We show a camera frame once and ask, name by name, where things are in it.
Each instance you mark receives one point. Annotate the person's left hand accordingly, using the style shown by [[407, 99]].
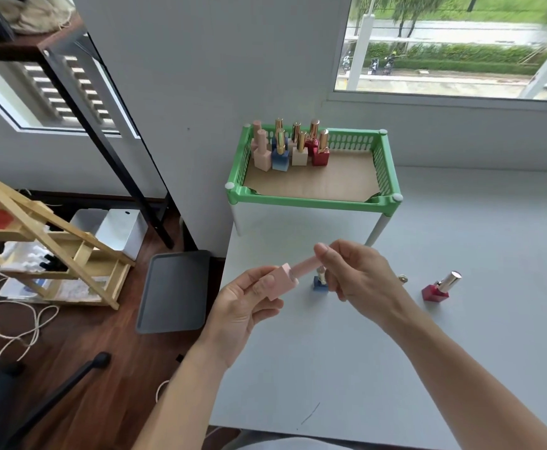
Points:
[[236, 318]]

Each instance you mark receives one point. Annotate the person's right hand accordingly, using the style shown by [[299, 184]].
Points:
[[364, 281]]

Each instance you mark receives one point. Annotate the person's left thumb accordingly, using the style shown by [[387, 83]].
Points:
[[268, 309]]

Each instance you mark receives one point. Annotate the pink nail polish bottle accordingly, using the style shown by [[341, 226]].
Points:
[[285, 278]]

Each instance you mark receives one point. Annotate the person's right forearm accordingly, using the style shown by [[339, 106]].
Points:
[[465, 388]]

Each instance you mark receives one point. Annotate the person's left forearm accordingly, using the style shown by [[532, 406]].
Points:
[[184, 398]]

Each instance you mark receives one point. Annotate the blue nail polish bottle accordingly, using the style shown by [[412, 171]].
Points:
[[319, 283]]

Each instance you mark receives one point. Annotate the gray plastic tray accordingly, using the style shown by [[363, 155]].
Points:
[[174, 292]]

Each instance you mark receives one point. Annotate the green plastic basket shelf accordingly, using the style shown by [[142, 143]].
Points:
[[311, 201]]

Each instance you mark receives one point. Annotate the brown cardboard liner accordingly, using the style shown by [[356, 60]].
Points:
[[320, 180]]

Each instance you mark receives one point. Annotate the cluster of nail polish bottles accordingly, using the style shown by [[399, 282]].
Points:
[[280, 156]]

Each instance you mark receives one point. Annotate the red nail polish bottle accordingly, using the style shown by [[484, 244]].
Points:
[[435, 291]]

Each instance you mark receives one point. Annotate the white storage box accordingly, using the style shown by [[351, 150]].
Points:
[[118, 231]]

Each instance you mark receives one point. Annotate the black tripod leg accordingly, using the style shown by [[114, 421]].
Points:
[[67, 384]]

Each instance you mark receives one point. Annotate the wooden easel rack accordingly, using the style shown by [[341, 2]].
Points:
[[43, 224]]

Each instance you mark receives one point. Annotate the white paint palette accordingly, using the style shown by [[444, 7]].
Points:
[[29, 260]]

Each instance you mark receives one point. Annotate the large window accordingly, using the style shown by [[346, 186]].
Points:
[[442, 42]]

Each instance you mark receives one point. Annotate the beige cloth bag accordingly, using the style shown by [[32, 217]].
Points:
[[39, 13]]

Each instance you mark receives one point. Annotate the black metal shelf frame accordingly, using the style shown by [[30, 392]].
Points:
[[109, 149]]

